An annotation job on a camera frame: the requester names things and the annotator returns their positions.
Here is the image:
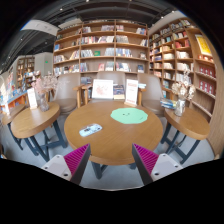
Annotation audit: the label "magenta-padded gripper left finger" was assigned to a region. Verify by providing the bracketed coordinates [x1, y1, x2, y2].
[42, 144, 91, 185]

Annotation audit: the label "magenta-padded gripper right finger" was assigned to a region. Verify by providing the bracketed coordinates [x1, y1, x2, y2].
[132, 144, 182, 185]

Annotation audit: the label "green octagonal mouse pad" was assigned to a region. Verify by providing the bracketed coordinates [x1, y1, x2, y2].
[111, 108, 148, 124]

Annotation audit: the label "round wooden centre table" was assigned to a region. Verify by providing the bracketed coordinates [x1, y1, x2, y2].
[64, 102, 163, 179]

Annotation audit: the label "left wooden side table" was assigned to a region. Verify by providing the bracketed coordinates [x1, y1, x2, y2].
[11, 102, 67, 162]

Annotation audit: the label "wooden side table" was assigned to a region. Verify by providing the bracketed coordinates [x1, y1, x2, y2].
[161, 107, 210, 164]
[11, 102, 67, 162]

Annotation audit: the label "right wooden side table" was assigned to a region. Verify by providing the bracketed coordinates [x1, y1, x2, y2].
[161, 107, 210, 164]

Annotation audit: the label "stack of books right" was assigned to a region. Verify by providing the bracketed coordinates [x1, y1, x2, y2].
[160, 98, 176, 109]

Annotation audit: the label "right beige armchair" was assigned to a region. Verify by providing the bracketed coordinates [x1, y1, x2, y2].
[138, 73, 164, 117]

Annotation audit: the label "left beige armchair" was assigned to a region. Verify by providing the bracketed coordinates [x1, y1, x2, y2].
[49, 72, 86, 116]

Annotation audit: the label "white red-text standing sign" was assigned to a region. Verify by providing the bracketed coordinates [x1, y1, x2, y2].
[125, 79, 138, 106]

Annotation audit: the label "glass vase dried flowers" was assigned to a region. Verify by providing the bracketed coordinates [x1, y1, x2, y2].
[171, 69, 196, 117]

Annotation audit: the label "white picture board on chair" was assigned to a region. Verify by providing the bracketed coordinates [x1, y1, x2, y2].
[92, 79, 113, 99]

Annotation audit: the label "white sign on left table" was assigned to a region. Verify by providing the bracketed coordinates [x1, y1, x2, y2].
[27, 88, 38, 109]

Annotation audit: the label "glass vase pink flowers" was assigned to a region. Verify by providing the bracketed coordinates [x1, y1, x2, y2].
[31, 74, 58, 112]

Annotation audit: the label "far left wooden bookshelf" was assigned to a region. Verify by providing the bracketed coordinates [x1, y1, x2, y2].
[17, 56, 35, 91]

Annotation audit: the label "large wooden back bookshelf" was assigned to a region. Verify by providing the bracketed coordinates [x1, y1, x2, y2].
[53, 19, 149, 77]

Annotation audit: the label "yellow framed poster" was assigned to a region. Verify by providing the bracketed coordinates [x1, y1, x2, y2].
[195, 34, 212, 56]

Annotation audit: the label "right wooden wall bookshelf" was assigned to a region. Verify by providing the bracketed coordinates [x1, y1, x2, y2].
[148, 16, 224, 155]

